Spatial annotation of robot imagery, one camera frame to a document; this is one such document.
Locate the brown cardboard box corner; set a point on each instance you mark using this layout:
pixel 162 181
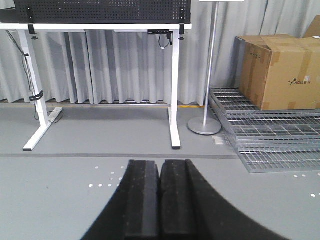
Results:
pixel 314 28

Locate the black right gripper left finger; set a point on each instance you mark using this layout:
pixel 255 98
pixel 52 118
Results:
pixel 132 213

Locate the black perforated pegboard panel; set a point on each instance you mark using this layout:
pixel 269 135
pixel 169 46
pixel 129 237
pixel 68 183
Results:
pixel 98 12

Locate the grey pleated curtain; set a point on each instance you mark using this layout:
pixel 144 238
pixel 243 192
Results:
pixel 103 65

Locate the steel floor grating stack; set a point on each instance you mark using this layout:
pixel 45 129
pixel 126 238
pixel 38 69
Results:
pixel 268 140

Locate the silver floor stand pole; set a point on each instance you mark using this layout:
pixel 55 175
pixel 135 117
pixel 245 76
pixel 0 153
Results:
pixel 208 126

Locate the brown cardboard box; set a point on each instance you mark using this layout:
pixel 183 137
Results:
pixel 281 72

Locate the black desk control box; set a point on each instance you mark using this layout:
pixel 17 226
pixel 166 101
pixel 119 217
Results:
pixel 161 32

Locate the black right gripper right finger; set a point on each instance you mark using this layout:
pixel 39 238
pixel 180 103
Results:
pixel 191 209

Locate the white standing desk frame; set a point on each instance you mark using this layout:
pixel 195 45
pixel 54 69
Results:
pixel 27 30

